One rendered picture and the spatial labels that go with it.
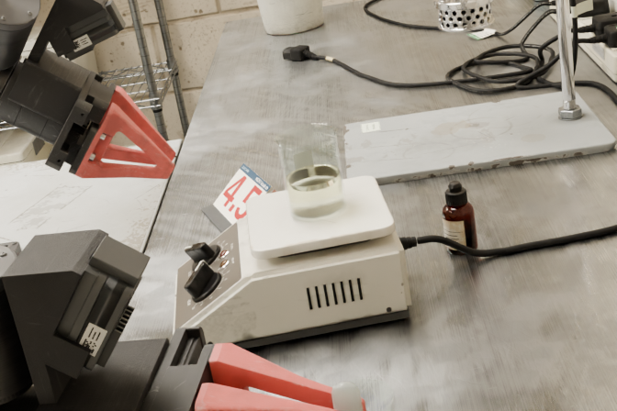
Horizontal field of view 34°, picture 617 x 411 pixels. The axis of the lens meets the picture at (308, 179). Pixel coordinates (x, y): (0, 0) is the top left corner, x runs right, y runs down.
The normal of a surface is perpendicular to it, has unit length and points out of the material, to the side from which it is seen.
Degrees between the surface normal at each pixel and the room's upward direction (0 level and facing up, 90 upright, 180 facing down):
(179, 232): 0
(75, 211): 0
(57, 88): 89
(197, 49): 90
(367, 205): 0
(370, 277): 90
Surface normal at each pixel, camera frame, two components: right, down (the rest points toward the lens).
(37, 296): -0.11, 0.39
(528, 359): -0.16, -0.92
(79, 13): 0.10, 0.34
